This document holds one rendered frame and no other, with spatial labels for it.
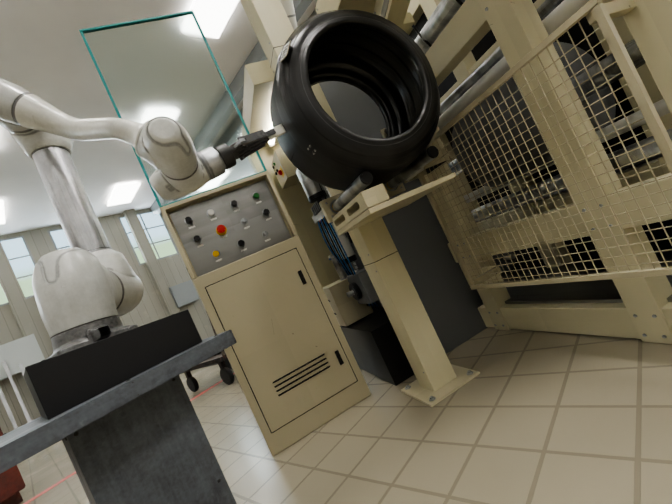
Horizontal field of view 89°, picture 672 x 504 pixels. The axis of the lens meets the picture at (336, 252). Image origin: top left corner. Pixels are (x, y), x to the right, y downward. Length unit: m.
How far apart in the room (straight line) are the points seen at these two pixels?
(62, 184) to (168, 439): 0.85
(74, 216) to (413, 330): 1.31
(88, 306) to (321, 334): 1.05
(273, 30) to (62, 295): 1.33
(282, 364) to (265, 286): 0.38
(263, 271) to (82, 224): 0.77
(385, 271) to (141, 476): 1.05
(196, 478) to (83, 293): 0.55
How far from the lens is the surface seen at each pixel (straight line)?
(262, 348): 1.73
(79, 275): 1.10
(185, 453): 1.08
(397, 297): 1.52
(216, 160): 1.13
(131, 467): 1.05
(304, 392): 1.80
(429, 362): 1.61
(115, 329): 1.09
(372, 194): 1.14
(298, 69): 1.21
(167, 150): 0.96
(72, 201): 1.39
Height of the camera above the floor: 0.70
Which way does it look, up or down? 1 degrees up
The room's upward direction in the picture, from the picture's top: 25 degrees counter-clockwise
